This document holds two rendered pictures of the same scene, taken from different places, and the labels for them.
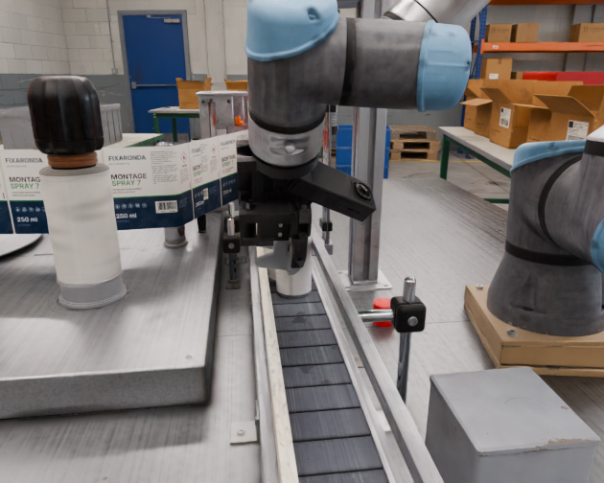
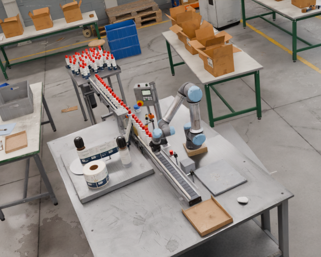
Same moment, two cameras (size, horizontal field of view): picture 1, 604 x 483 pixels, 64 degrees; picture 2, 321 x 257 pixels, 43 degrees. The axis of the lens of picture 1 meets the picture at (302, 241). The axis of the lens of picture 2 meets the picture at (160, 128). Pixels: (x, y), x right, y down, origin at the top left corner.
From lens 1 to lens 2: 3.02 m
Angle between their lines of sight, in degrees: 16
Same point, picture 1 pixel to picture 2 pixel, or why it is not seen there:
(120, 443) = (148, 179)
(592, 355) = (199, 150)
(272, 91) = (156, 139)
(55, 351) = (133, 173)
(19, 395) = (133, 179)
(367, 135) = not seen: hidden behind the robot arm
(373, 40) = (165, 132)
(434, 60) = (171, 132)
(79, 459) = (145, 182)
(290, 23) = (158, 135)
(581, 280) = not seen: hidden behind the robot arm
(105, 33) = not seen: outside the picture
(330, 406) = (170, 168)
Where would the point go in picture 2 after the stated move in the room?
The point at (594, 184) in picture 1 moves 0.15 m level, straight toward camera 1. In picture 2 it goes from (191, 135) to (188, 146)
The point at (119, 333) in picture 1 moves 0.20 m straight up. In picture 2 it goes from (138, 168) to (133, 150)
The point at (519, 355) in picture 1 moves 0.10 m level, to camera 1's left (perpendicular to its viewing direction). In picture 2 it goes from (190, 153) to (180, 157)
